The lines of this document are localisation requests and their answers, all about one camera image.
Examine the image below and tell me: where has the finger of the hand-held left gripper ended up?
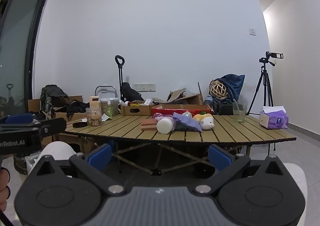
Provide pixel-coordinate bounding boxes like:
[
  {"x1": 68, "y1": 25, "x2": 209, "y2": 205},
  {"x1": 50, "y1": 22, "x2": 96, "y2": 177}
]
[
  {"x1": 4, "y1": 113, "x2": 36, "y2": 124},
  {"x1": 39, "y1": 118, "x2": 67, "y2": 139}
]

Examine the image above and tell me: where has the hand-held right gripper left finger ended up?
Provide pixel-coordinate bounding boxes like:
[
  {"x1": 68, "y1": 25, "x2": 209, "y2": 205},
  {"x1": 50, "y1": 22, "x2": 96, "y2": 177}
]
[{"x1": 32, "y1": 144, "x2": 123, "y2": 194}]

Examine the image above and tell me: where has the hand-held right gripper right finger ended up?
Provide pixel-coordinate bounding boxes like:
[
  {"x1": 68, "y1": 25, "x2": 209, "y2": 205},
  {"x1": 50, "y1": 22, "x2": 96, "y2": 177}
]
[{"x1": 196, "y1": 144, "x2": 288, "y2": 194}]

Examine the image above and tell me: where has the yellow and white plush toy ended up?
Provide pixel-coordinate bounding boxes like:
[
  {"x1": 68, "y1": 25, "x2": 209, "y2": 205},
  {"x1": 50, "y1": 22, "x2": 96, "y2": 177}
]
[{"x1": 193, "y1": 113, "x2": 216, "y2": 131}]

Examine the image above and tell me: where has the lavender fabric pouch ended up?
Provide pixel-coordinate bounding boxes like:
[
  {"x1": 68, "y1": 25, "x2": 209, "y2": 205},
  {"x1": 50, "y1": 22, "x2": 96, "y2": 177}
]
[{"x1": 173, "y1": 112, "x2": 202, "y2": 133}]

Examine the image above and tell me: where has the red shoebox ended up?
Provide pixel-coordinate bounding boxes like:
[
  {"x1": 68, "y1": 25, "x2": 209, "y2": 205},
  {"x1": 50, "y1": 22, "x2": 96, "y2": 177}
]
[{"x1": 152, "y1": 104, "x2": 212, "y2": 118}]

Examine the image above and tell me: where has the white soft roll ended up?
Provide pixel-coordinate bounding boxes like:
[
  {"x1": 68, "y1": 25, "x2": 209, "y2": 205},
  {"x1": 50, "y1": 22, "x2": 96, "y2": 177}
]
[{"x1": 156, "y1": 118, "x2": 174, "y2": 134}]

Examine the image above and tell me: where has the fluffy purple cloth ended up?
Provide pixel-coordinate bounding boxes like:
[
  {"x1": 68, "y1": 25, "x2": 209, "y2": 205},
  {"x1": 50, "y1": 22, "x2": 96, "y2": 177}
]
[{"x1": 154, "y1": 113, "x2": 173, "y2": 121}]

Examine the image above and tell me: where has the person's left hand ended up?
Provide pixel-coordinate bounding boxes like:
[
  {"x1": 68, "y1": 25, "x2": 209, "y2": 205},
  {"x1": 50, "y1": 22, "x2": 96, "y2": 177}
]
[{"x1": 0, "y1": 168, "x2": 11, "y2": 213}]

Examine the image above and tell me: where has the open brown cardboard carton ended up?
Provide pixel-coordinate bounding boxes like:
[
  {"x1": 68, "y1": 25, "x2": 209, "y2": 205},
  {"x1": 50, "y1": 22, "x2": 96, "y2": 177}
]
[
  {"x1": 27, "y1": 95, "x2": 83, "y2": 117},
  {"x1": 55, "y1": 111, "x2": 87, "y2": 126}
]

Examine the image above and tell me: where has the person's left leg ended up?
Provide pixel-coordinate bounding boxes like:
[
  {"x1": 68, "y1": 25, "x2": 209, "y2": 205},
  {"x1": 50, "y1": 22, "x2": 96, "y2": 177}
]
[{"x1": 39, "y1": 141, "x2": 77, "y2": 168}]

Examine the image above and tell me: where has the bin with plastic bag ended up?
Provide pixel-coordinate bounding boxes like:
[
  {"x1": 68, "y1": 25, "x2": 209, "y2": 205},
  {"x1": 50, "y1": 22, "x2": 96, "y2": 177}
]
[{"x1": 13, "y1": 152, "x2": 40, "y2": 175}]

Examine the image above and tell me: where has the dark green backpack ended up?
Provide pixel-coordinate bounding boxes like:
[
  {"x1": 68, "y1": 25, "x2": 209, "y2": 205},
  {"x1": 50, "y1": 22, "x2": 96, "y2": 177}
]
[{"x1": 40, "y1": 84, "x2": 71, "y2": 119}]

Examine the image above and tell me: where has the black cloth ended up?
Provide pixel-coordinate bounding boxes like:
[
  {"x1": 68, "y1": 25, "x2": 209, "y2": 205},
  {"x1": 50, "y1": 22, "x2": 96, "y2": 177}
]
[{"x1": 53, "y1": 100, "x2": 90, "y2": 115}]

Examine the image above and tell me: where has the glass jar of snacks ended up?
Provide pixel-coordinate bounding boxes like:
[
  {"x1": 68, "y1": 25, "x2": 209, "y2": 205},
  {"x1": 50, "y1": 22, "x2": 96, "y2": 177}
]
[{"x1": 86, "y1": 107, "x2": 103, "y2": 127}]

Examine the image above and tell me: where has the clear glass cup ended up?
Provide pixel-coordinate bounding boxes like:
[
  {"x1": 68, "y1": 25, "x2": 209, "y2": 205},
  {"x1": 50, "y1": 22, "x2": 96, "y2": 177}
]
[{"x1": 232, "y1": 102, "x2": 248, "y2": 124}]

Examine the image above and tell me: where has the brown paper carton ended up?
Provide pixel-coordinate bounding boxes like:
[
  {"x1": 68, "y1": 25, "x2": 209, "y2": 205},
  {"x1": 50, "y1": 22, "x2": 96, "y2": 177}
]
[{"x1": 90, "y1": 96, "x2": 102, "y2": 109}]

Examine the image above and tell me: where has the black equipment bag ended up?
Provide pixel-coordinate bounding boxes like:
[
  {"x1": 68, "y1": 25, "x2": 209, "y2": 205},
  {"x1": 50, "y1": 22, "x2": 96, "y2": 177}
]
[{"x1": 214, "y1": 101, "x2": 235, "y2": 116}]

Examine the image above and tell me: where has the clear plastic storage container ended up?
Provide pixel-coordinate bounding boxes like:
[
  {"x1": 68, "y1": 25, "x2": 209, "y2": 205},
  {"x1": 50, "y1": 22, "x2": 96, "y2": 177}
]
[{"x1": 100, "y1": 98, "x2": 118, "y2": 117}]

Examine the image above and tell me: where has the small brown cardboard box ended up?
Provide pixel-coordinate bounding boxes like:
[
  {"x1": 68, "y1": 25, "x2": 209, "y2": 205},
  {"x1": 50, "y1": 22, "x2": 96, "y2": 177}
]
[{"x1": 121, "y1": 101, "x2": 154, "y2": 116}]

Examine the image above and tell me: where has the white metal stool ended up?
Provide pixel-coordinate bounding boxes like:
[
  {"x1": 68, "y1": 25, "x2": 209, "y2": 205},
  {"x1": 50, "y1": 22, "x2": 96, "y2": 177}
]
[{"x1": 95, "y1": 85, "x2": 117, "y2": 99}]

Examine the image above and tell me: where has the large open cardboard box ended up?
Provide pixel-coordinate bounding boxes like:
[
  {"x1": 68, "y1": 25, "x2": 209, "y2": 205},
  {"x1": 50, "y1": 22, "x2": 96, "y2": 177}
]
[{"x1": 184, "y1": 82, "x2": 208, "y2": 105}]

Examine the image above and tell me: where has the purple tissue box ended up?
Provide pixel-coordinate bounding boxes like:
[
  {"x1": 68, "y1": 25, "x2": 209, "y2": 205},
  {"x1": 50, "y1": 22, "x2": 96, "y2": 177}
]
[{"x1": 259, "y1": 106, "x2": 289, "y2": 130}]

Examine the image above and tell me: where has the wicker ball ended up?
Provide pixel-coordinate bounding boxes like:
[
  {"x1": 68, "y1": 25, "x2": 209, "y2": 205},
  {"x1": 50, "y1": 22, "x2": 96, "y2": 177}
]
[{"x1": 209, "y1": 79, "x2": 228, "y2": 99}]

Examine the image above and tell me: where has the black bag on trolley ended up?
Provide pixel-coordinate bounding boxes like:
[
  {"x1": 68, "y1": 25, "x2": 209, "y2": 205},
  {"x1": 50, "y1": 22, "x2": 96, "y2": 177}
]
[{"x1": 121, "y1": 82, "x2": 145, "y2": 102}]

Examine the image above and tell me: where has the dark blue fabric bag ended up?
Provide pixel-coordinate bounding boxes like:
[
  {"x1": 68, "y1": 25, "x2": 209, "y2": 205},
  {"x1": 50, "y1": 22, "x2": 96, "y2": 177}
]
[{"x1": 217, "y1": 74, "x2": 246, "y2": 104}]

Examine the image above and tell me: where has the glass sliding door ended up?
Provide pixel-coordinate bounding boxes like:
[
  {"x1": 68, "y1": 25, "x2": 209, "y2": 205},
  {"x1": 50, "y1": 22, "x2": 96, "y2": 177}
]
[{"x1": 0, "y1": 0, "x2": 48, "y2": 119}]

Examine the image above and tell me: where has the black cable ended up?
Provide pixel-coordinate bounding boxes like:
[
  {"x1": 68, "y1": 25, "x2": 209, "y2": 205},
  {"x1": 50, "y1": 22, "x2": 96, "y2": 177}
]
[{"x1": 0, "y1": 210, "x2": 12, "y2": 226}]

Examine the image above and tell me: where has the white wall socket strip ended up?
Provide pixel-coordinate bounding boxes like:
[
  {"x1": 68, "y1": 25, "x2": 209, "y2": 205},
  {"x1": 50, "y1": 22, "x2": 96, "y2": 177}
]
[{"x1": 133, "y1": 83, "x2": 157, "y2": 92}]

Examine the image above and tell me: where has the black trolley handle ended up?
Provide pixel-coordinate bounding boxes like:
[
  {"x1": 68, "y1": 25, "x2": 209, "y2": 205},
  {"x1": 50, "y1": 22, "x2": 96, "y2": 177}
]
[{"x1": 115, "y1": 55, "x2": 125, "y2": 101}]

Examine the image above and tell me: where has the camera tripod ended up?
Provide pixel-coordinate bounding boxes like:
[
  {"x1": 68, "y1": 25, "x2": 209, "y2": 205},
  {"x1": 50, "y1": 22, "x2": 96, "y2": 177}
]
[{"x1": 246, "y1": 51, "x2": 284, "y2": 117}]

